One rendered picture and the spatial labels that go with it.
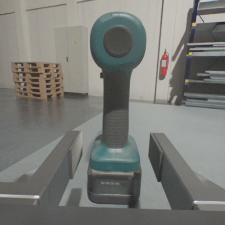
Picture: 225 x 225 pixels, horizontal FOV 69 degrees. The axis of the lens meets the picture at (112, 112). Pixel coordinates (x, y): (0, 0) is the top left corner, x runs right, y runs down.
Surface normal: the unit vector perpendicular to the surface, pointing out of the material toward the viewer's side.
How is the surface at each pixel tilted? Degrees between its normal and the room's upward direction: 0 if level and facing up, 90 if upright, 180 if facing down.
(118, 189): 90
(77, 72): 90
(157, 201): 0
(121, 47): 90
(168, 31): 90
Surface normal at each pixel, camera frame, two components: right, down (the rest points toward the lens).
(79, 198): 0.02, -0.97
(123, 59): -0.02, 0.25
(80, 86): -0.38, 0.22
